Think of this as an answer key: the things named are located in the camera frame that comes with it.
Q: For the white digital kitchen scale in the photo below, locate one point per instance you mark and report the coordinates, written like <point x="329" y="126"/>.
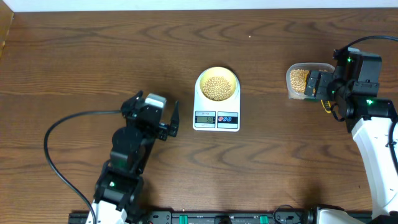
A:
<point x="216" y="115"/>

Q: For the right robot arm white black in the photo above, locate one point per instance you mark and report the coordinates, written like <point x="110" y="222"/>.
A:
<point x="352" y="88"/>

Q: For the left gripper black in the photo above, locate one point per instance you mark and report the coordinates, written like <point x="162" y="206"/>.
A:
<point x="161" y="131"/>

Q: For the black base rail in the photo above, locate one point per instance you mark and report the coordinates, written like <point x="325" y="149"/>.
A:
<point x="167" y="217"/>

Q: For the yellow bowl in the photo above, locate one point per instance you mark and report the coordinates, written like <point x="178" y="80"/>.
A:
<point x="218" y="83"/>

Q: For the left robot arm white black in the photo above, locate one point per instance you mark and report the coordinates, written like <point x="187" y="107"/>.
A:
<point x="117" y="191"/>

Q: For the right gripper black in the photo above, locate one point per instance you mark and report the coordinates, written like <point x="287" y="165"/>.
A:
<point x="324" y="78"/>

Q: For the yellow measuring scoop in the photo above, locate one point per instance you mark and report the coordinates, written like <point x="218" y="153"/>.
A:
<point x="326" y="106"/>

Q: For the clear plastic container of soybeans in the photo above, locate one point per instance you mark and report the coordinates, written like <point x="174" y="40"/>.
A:
<point x="296" y="78"/>

